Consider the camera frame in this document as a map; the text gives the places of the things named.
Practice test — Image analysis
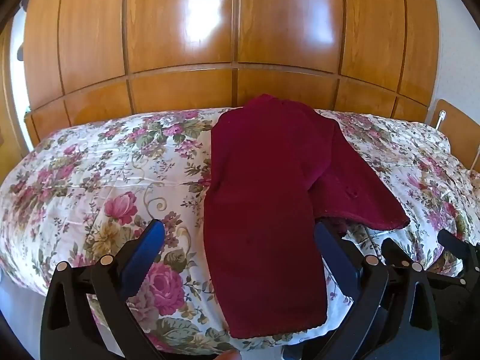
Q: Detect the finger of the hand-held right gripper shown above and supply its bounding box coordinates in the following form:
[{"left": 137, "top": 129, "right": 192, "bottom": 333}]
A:
[
  {"left": 380, "top": 236, "right": 414, "bottom": 269},
  {"left": 427, "top": 228, "right": 480, "bottom": 289}
]

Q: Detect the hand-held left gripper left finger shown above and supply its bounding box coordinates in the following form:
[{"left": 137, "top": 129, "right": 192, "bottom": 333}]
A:
[{"left": 40, "top": 218, "right": 166, "bottom": 360}]

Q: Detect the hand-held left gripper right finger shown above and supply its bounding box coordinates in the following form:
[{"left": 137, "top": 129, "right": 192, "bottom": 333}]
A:
[{"left": 314, "top": 221, "right": 441, "bottom": 360}]

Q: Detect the maroon knit sweater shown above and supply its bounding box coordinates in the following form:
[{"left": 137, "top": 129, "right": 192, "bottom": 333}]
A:
[{"left": 202, "top": 94, "right": 410, "bottom": 340}]

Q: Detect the floral bedspread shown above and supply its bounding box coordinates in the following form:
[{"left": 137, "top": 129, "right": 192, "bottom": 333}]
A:
[{"left": 0, "top": 108, "right": 480, "bottom": 357}]

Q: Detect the small-floral pillow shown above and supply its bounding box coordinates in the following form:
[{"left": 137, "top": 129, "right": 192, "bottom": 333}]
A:
[{"left": 315, "top": 109, "right": 451, "bottom": 181}]

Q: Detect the wooden headboard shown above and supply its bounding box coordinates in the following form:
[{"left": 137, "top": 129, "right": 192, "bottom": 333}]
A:
[{"left": 430, "top": 99, "right": 480, "bottom": 175}]

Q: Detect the wooden wardrobe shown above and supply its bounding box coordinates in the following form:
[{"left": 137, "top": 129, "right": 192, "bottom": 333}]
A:
[{"left": 22, "top": 0, "right": 441, "bottom": 147}]

